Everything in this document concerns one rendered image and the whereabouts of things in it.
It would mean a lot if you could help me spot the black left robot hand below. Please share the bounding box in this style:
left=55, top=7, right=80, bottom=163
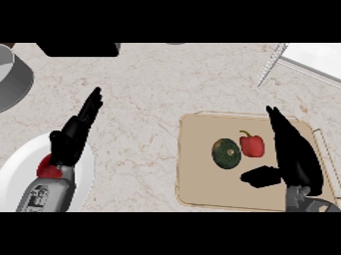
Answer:
left=49, top=87, right=105, bottom=168

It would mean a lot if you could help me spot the beige tray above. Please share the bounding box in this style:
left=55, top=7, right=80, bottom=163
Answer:
left=175, top=111, right=341, bottom=213

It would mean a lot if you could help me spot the black appliance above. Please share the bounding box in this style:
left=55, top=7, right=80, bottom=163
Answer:
left=36, top=43, right=123, bottom=58

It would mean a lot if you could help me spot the red bell pepper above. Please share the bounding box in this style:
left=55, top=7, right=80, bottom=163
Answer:
left=238, top=129, right=266, bottom=158

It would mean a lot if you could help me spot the white round plate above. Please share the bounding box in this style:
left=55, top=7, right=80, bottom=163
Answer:
left=0, top=129, right=98, bottom=213

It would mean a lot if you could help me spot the grey metal pot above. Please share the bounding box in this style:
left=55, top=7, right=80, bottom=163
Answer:
left=0, top=43, right=36, bottom=118

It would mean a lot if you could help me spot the red round fruit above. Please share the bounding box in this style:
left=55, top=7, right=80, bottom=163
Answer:
left=36, top=152, right=65, bottom=179

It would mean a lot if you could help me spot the dark green squash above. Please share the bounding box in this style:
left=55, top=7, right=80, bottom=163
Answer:
left=210, top=137, right=243, bottom=170

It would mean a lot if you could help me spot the white wire tiered shelf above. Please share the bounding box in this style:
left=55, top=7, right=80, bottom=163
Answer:
left=256, top=43, right=341, bottom=98

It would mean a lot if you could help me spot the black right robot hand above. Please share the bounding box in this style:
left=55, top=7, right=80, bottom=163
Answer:
left=240, top=105, right=326, bottom=197

